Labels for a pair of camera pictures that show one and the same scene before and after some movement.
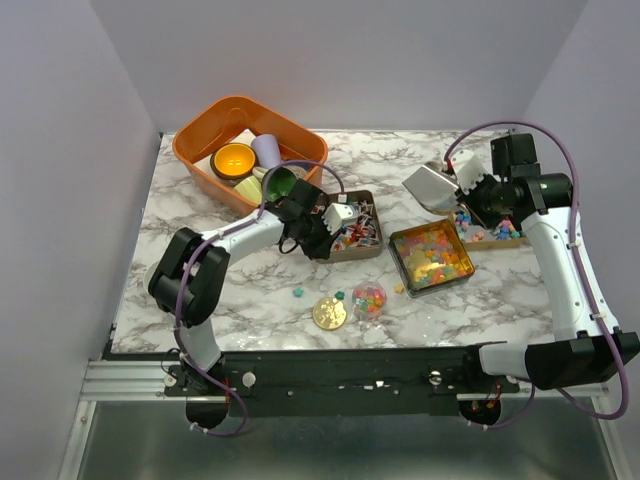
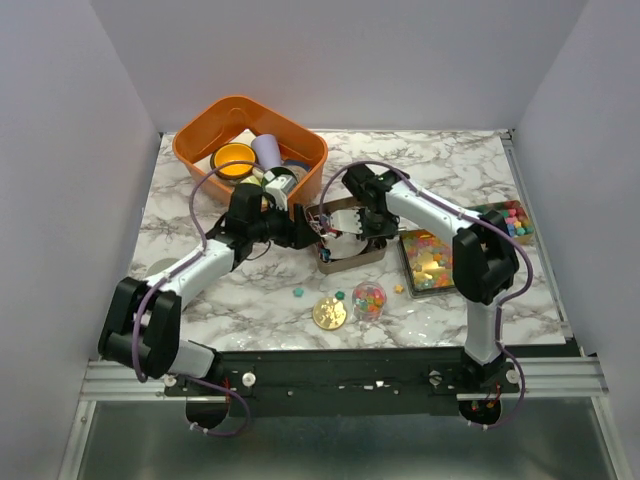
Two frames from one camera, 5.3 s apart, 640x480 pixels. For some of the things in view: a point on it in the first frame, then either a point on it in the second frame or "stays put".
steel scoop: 434,188 to 346,244
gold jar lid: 329,313 stays put
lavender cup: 267,150 stays put
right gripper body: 485,201 to 377,224
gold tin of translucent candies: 429,258 stays put
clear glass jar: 369,300 stays put
